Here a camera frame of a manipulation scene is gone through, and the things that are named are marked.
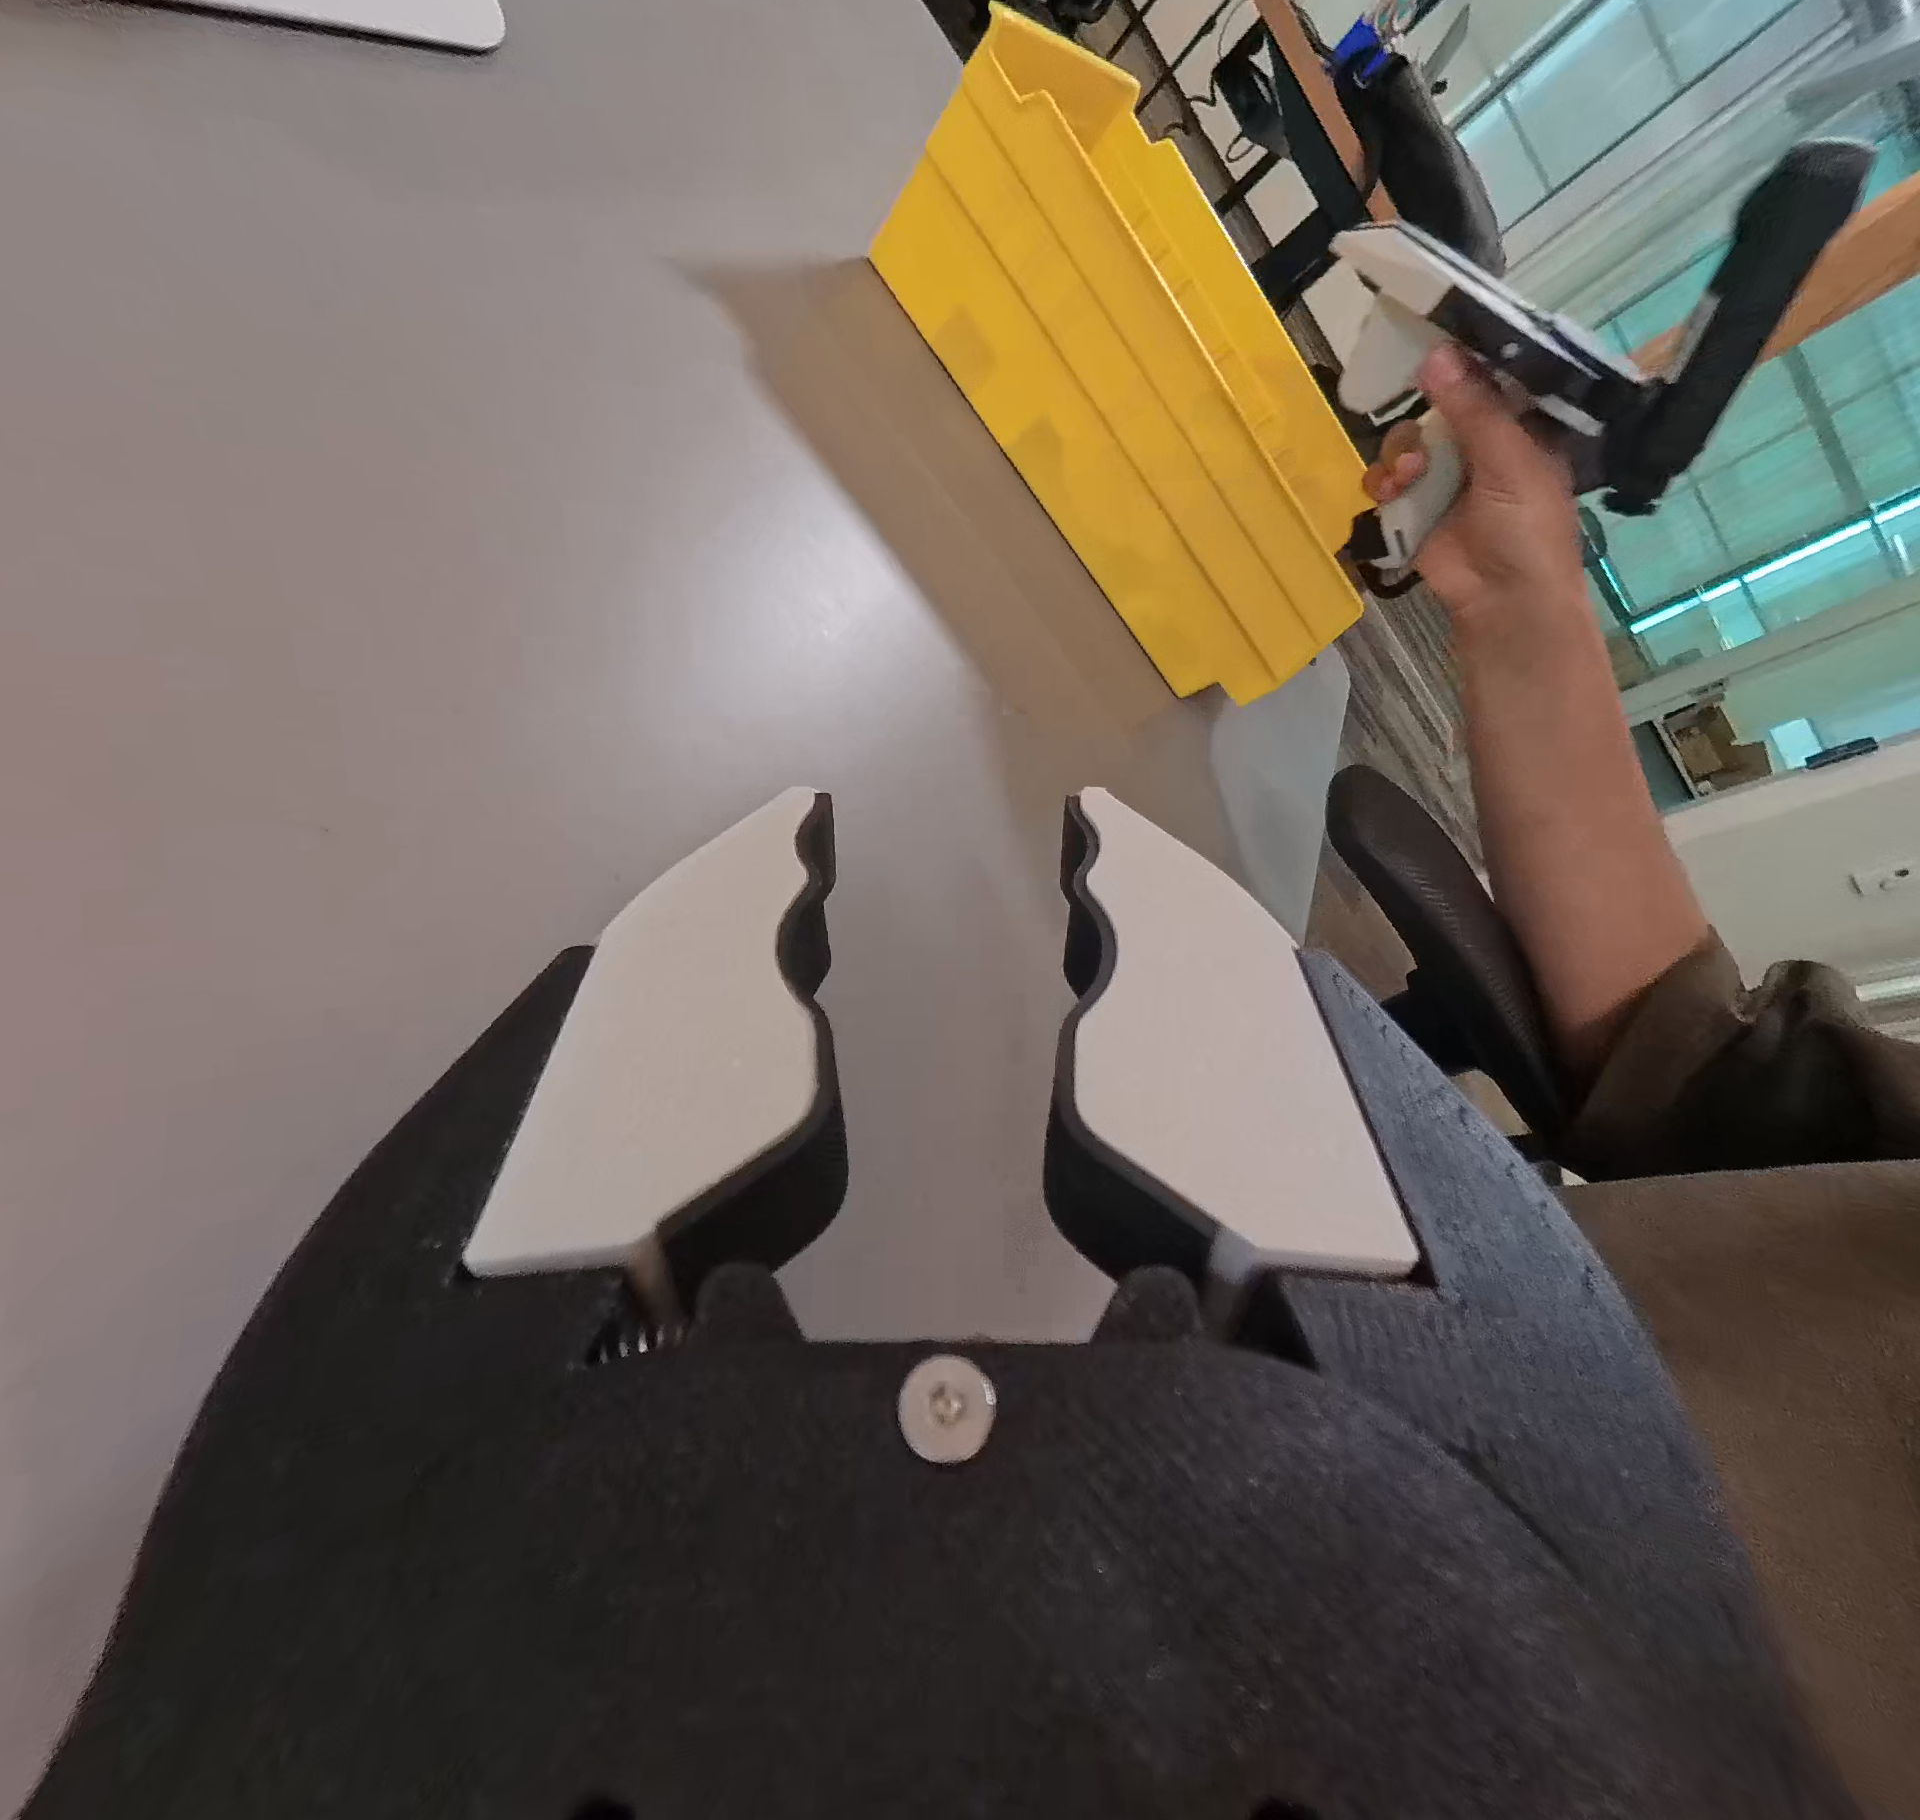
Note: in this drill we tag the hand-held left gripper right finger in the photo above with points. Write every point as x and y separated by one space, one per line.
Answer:
1230 1084

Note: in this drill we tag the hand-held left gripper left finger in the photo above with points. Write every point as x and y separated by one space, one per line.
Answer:
667 1084

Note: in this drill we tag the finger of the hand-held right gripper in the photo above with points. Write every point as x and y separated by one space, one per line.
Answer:
1403 267

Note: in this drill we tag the yellow storage bin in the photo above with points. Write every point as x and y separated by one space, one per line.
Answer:
1081 394

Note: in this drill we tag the person's right forearm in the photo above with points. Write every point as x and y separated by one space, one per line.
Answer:
1560 830

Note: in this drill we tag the person's right hand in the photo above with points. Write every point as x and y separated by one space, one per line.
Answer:
1517 500

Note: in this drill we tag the wooden ceiling beam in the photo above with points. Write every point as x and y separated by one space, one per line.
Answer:
1846 276

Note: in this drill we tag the black padded office chair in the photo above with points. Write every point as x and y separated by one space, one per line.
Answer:
1426 155

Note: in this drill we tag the distant wooden desk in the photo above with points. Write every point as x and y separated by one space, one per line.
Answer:
1299 50

